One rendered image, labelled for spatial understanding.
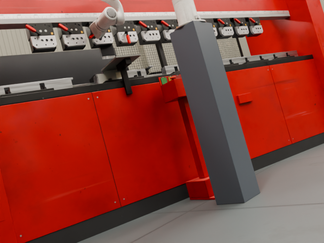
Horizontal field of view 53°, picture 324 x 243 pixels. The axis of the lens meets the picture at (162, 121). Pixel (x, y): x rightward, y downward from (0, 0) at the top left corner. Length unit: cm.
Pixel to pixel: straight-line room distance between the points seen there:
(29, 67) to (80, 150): 98
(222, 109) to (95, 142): 79
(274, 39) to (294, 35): 25
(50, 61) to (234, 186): 174
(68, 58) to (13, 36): 280
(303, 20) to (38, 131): 282
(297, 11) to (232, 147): 231
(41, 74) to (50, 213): 121
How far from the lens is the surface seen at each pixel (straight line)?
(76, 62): 285
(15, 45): 552
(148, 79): 229
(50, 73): 276
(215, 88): 178
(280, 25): 393
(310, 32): 373
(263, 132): 288
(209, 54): 185
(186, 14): 193
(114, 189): 205
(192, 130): 214
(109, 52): 239
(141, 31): 256
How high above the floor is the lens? 41
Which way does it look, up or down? 4 degrees up
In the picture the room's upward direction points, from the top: 15 degrees counter-clockwise
